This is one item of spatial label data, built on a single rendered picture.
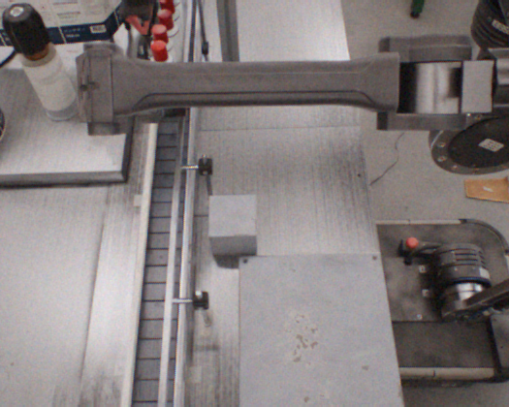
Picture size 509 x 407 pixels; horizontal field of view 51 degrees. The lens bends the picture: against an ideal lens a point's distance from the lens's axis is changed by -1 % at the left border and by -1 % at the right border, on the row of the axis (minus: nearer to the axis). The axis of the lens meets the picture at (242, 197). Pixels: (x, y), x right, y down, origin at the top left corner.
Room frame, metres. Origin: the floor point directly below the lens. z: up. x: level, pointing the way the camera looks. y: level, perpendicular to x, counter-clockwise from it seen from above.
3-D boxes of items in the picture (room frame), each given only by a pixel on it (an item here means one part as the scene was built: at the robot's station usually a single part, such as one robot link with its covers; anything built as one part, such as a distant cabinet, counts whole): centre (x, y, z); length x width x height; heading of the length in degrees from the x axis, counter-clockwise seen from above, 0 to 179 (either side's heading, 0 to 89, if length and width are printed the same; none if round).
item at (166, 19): (1.01, 0.14, 0.98); 0.05 x 0.05 x 0.20
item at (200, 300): (0.37, 0.11, 0.91); 0.07 x 0.03 x 0.16; 86
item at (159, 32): (0.96, 0.15, 0.98); 0.05 x 0.05 x 0.20
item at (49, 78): (0.94, 0.43, 1.03); 0.09 x 0.09 x 0.30
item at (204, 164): (0.66, 0.09, 0.91); 0.07 x 0.03 x 0.16; 86
